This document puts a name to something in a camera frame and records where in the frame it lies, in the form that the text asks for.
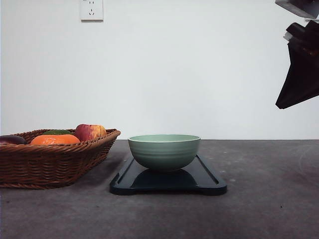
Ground brown wicker basket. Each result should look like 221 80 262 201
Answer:
0 128 121 189

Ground dark purple eggplant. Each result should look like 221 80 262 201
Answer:
0 135 27 144

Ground orange tangerine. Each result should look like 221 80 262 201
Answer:
30 134 80 145

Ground dark blue rectangular tray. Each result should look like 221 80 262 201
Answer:
110 156 227 196

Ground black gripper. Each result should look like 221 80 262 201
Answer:
275 20 319 109

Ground red yellow apple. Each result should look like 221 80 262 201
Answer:
75 123 107 141

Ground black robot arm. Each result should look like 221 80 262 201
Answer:
275 0 319 109

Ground white wall socket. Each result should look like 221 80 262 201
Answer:
80 0 104 23

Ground green fruit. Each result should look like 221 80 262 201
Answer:
43 129 73 135

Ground light green bowl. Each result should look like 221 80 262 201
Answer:
128 134 201 171

